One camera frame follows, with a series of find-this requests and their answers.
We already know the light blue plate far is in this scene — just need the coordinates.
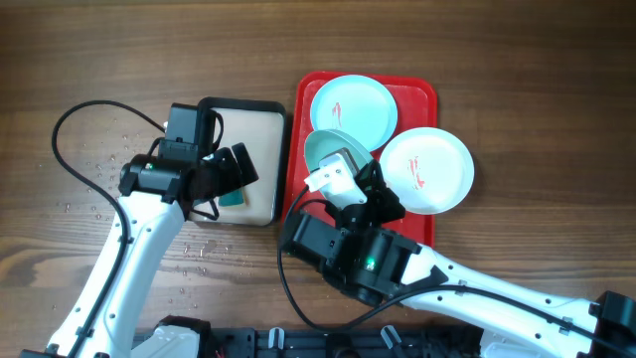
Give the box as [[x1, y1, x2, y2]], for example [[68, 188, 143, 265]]
[[310, 75, 398, 152]]

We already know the red plastic tray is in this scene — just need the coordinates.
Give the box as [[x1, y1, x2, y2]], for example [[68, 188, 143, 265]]
[[281, 72, 437, 247]]

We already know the light green plate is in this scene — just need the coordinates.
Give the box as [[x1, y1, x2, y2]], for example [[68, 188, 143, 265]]
[[304, 129, 373, 172]]

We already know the green scouring sponge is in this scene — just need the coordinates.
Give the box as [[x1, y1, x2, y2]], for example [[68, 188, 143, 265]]
[[217, 189, 245, 207]]

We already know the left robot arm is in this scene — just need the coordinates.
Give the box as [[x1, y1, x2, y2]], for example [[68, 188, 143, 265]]
[[39, 97, 258, 357]]

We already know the white plate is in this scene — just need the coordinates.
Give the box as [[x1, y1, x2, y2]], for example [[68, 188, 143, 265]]
[[380, 127, 475, 215]]

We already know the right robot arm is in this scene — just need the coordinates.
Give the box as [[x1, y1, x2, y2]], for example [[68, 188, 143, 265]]
[[278, 159, 635, 357]]

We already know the black tray with soapy water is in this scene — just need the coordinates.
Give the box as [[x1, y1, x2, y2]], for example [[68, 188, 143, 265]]
[[211, 97, 286, 226]]

